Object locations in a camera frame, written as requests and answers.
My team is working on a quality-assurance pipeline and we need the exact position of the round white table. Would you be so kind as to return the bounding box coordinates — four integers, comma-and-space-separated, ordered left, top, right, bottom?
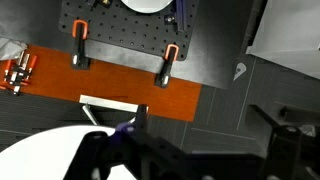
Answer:
0, 125, 137, 180

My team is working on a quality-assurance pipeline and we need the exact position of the orange black clamp left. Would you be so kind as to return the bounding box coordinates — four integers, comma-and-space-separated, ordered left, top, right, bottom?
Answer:
71, 19, 90, 70

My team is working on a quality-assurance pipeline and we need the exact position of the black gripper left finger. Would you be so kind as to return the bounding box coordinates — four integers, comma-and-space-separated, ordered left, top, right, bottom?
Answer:
63, 131, 108, 180

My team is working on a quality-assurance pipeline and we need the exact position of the orange black clamp right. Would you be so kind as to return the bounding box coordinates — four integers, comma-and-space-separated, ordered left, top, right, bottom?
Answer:
155, 44, 179, 88

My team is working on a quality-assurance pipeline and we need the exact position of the black perforated mounting board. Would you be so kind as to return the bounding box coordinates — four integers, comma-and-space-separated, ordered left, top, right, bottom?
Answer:
59, 0, 200, 61

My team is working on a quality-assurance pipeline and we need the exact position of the orange clamps cluster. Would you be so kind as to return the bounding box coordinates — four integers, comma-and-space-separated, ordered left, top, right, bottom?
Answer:
0, 51, 38, 96

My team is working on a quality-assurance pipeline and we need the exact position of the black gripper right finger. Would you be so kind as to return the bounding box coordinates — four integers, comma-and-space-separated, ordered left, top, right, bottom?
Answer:
259, 126, 302, 180

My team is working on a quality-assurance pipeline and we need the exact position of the orange black clamp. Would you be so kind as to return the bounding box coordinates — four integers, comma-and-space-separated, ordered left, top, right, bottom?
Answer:
155, 44, 179, 88
71, 19, 90, 70

